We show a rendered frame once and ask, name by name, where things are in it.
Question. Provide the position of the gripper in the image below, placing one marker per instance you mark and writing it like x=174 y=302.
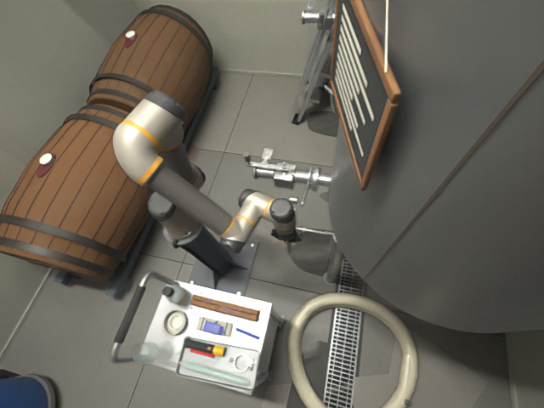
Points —
x=285 y=234

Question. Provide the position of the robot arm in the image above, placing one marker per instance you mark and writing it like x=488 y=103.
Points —
x=187 y=193

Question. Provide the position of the grey tank manway hatch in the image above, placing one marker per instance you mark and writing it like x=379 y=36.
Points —
x=312 y=251

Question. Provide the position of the steel outlet pipe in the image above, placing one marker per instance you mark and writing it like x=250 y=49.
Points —
x=280 y=175

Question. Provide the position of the steel valve lever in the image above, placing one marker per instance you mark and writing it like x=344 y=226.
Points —
x=265 y=162

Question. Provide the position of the clear tank tag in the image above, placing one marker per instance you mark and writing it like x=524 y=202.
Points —
x=268 y=154

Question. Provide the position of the grey steel tank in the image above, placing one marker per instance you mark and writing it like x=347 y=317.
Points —
x=446 y=212

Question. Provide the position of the steel pipe fitting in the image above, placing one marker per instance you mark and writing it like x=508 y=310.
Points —
x=316 y=18

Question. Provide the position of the brown wooden plank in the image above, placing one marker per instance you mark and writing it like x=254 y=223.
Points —
x=225 y=309

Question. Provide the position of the blue pen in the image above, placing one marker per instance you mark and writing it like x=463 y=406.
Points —
x=247 y=333

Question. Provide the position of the steel floor drain grate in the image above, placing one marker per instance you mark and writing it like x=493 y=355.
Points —
x=345 y=340

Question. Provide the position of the clear bottle with black cap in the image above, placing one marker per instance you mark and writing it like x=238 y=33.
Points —
x=177 y=295

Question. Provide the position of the white cart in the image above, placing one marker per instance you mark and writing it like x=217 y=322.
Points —
x=170 y=306

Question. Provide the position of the black and yellow flashlight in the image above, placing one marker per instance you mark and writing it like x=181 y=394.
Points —
x=204 y=346

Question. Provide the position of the round cream tin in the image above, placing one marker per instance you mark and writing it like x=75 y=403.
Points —
x=176 y=322

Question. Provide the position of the grey tray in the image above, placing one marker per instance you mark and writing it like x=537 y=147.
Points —
x=251 y=374

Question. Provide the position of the red pencil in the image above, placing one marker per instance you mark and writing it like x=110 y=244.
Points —
x=202 y=353

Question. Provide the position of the clear glass tube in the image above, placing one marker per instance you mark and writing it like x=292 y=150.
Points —
x=212 y=370

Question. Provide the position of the wood framed chalkboard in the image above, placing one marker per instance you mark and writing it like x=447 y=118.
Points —
x=361 y=89

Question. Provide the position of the grey steel ladder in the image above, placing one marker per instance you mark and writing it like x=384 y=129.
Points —
x=312 y=72

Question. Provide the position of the clear wine glass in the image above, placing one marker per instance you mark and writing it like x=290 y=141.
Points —
x=149 y=353

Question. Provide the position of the brown wooden barrel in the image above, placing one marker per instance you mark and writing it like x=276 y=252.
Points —
x=64 y=212
x=157 y=55

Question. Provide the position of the white barrel bung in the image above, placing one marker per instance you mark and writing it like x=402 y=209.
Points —
x=45 y=159
x=130 y=34

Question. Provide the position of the blue drum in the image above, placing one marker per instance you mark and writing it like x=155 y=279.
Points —
x=23 y=392

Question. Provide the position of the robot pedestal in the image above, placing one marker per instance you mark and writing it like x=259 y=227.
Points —
x=214 y=259

